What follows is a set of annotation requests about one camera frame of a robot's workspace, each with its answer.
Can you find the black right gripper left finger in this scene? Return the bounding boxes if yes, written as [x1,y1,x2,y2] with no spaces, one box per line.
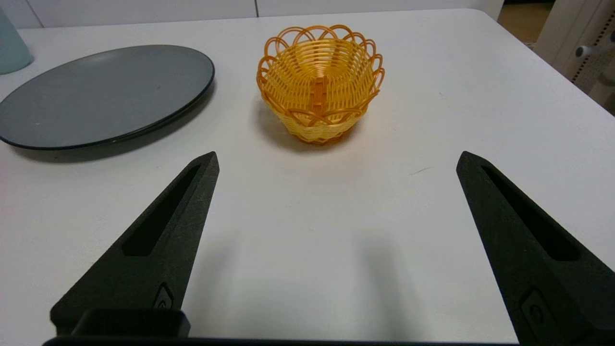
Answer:
[50,151,220,337]

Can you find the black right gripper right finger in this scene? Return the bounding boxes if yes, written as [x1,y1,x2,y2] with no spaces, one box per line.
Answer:
[456,151,615,346]

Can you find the gray round plate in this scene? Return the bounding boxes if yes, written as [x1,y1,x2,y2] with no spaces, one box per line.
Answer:
[0,45,215,150]

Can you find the orange woven plastic basket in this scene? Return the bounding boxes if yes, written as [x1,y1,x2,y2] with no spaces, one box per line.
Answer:
[256,25,385,145]

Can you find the white desk with legs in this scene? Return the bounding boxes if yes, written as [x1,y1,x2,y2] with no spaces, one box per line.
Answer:
[533,0,615,115]

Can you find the teal plastic cup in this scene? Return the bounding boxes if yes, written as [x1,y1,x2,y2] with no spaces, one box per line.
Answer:
[0,9,34,75]

